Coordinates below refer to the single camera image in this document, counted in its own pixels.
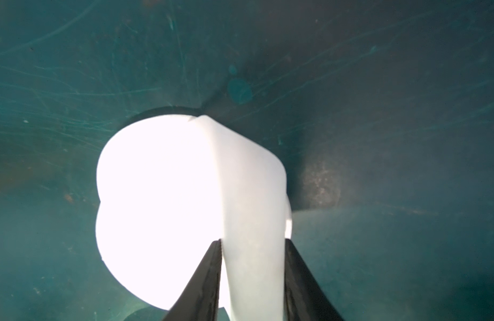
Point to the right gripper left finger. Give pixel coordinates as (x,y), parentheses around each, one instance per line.
(200,299)

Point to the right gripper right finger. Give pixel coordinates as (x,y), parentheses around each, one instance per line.
(304,299)

